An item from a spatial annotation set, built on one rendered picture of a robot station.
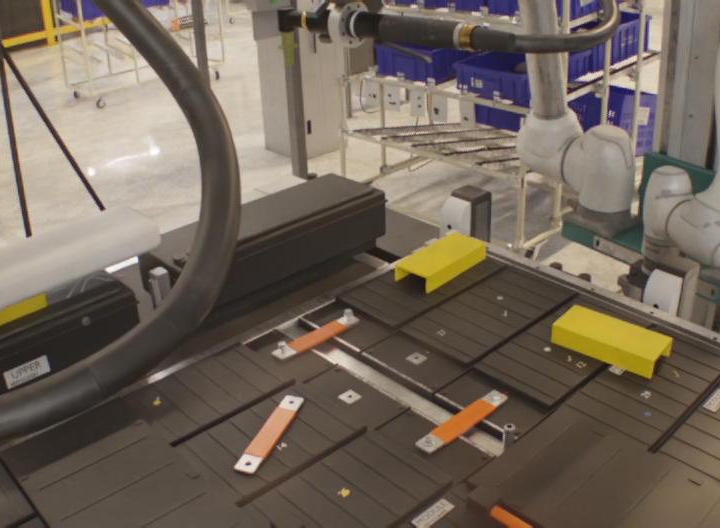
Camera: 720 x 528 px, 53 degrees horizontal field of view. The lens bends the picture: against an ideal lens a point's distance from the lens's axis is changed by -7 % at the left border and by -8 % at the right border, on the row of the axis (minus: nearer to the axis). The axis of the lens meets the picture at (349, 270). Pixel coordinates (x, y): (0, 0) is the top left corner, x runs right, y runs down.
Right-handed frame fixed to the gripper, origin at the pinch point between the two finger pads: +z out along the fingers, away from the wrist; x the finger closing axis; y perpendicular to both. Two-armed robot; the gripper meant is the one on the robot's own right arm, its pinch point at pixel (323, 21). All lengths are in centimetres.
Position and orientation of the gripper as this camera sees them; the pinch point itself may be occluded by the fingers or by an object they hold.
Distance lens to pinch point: 144.8
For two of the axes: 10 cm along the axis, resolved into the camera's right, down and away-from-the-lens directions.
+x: 3.7, 5.8, 7.3
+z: -5.5, 7.7, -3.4
